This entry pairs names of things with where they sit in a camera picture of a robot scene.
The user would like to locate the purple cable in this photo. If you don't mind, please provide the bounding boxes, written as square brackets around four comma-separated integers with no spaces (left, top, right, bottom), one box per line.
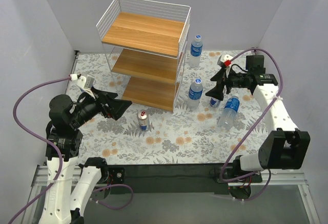
[220,47,285,206]
[0,74,134,224]

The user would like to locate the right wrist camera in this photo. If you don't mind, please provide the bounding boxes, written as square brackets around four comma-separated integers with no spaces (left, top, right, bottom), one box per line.
[217,54,233,67]

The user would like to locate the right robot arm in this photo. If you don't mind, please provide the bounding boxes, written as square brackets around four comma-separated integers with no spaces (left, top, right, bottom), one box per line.
[206,55,310,182]

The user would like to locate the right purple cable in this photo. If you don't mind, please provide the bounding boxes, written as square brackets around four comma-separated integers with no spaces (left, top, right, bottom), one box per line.
[220,47,285,206]

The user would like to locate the white wire wooden shelf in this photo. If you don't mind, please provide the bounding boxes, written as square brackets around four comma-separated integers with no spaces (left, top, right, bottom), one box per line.
[96,0,191,112]

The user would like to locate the left Red Bull can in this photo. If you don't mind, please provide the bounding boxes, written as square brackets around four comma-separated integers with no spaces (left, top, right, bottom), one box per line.
[137,110,150,131]

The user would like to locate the red bull can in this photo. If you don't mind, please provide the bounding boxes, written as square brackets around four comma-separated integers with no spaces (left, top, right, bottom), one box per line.
[137,110,150,131]
[210,97,221,108]

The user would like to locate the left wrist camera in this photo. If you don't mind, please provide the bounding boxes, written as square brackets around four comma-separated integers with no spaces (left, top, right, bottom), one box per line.
[76,74,94,97]

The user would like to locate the right Red Bull can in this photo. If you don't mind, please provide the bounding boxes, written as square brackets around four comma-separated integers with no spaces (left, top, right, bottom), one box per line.
[210,97,221,108]

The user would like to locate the lying Pocari Sweat bottle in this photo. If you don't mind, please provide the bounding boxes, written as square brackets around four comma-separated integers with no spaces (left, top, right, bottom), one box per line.
[218,96,240,131]

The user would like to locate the pocari sweat bottle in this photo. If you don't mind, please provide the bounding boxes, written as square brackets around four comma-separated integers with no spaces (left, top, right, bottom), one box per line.
[218,96,240,131]
[189,35,203,68]
[187,78,203,109]

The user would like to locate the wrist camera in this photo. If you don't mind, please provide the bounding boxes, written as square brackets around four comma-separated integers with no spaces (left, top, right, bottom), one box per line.
[217,54,233,67]
[76,74,94,97]

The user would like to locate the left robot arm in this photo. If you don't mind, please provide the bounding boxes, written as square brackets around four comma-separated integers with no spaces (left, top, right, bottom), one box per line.
[39,88,132,223]

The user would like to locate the floral tablecloth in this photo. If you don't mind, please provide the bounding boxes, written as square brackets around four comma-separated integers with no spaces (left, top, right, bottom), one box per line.
[78,51,268,165]

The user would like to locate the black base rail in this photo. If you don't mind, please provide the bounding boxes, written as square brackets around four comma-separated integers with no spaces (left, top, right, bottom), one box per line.
[79,164,264,195]

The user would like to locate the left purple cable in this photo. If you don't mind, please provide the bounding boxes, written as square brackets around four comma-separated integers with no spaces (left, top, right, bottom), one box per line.
[0,74,134,224]

